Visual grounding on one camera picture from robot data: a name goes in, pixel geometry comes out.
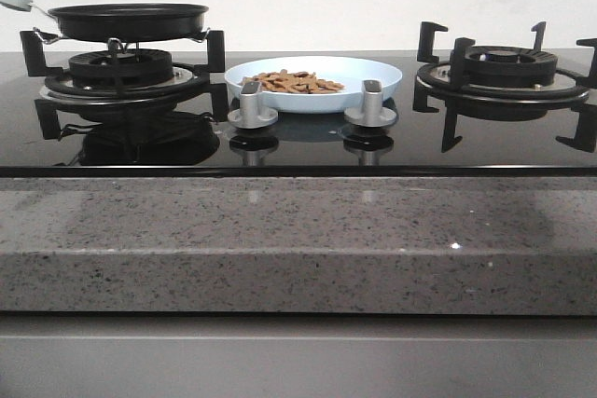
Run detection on light blue plate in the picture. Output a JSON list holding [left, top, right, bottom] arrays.
[[225, 56, 402, 114]]

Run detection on silver stove knob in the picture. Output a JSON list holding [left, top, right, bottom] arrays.
[[344, 80, 397, 128], [228, 81, 278, 130]]

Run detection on grey cabinet drawer front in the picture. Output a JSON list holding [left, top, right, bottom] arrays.
[[1, 314, 596, 397]]

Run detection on left black pan support grate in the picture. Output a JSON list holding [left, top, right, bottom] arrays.
[[21, 29, 229, 146]]

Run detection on black burner head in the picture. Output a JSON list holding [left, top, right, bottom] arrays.
[[69, 49, 174, 89], [465, 46, 558, 88]]

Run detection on black frying pan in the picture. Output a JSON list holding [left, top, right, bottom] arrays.
[[45, 3, 209, 43]]

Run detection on left silver stove knob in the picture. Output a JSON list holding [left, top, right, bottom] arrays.
[[228, 81, 278, 130]]

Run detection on wire pan support ring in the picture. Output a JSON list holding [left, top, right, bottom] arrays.
[[35, 26, 214, 53]]

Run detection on left black burner head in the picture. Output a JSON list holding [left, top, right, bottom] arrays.
[[69, 49, 174, 89]]

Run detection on black glass gas cooktop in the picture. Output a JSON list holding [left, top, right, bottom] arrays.
[[1, 52, 596, 178]]

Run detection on right silver stove knob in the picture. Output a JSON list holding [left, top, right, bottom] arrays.
[[344, 80, 397, 128]]

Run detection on right black burner head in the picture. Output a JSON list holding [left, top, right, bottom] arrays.
[[465, 46, 558, 88]]

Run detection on brown meat slices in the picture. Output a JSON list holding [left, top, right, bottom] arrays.
[[242, 69, 345, 94]]

